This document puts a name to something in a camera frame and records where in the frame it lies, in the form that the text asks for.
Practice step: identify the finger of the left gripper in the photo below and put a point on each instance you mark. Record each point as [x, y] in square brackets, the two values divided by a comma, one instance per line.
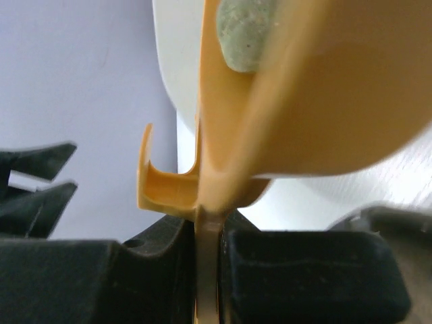
[44, 162]
[26, 214]

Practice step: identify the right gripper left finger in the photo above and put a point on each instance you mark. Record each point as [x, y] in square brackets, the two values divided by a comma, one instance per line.
[147, 279]

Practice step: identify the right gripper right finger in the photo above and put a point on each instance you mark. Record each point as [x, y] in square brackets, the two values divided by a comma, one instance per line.
[347, 274]

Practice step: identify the white plastic bin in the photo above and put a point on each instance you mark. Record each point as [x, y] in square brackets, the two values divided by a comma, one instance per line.
[402, 179]

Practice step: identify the yellow litter scoop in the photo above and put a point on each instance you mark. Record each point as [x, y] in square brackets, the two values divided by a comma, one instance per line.
[343, 85]

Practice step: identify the green litter clump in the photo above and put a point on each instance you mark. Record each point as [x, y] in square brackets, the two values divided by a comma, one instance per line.
[242, 29]

